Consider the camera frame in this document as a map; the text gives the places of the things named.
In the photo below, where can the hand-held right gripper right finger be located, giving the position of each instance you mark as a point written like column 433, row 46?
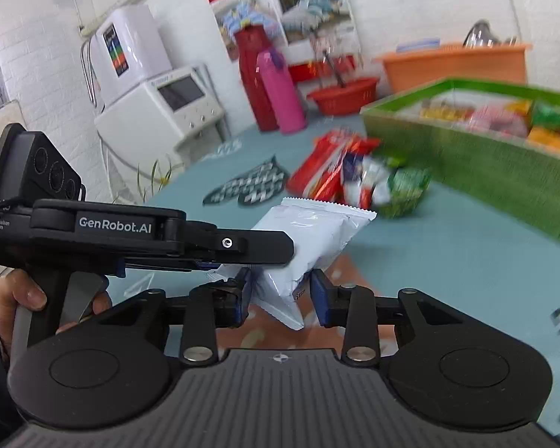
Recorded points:
column 319, row 298

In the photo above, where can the yellow green plant leaves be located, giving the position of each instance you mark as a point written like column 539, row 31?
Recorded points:
column 156, row 177

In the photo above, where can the red flat box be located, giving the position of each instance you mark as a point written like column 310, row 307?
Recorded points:
column 308, row 71

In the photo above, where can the white appliance with screen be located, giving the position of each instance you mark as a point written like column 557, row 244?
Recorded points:
column 168, row 107

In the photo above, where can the glass pitcher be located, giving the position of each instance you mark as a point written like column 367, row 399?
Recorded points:
column 329, row 56

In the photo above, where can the red white snack packet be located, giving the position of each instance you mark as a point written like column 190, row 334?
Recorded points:
column 361, row 172

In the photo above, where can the red thermos jug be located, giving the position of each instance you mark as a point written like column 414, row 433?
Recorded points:
column 252, row 84

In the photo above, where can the white water purifier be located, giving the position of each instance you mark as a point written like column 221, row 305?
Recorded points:
column 130, row 51

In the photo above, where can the pink bottle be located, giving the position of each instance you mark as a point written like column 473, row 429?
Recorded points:
column 282, row 98

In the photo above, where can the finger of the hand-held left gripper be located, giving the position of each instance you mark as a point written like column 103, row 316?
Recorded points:
column 205, row 266
column 261, row 248

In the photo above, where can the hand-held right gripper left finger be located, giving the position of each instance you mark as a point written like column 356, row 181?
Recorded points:
column 243, row 296

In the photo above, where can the pale plate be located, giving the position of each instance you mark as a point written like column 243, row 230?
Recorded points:
column 417, row 45

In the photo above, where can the orange plastic basin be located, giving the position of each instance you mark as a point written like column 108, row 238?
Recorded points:
column 452, row 67

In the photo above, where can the metal bowl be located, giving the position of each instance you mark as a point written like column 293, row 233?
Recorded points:
column 483, row 35

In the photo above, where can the dark green snack packet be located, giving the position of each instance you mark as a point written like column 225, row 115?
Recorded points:
column 403, row 191

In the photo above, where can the orange snack packet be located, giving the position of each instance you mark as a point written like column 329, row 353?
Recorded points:
column 553, row 142

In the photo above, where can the red plastic basket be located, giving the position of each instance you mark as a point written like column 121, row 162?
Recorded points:
column 343, row 98

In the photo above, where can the green cardboard box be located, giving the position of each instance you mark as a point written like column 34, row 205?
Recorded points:
column 485, row 172

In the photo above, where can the person's left hand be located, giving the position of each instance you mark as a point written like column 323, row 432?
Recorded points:
column 14, row 294

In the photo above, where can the bedding wall poster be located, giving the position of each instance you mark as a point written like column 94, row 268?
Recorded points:
column 317, row 4

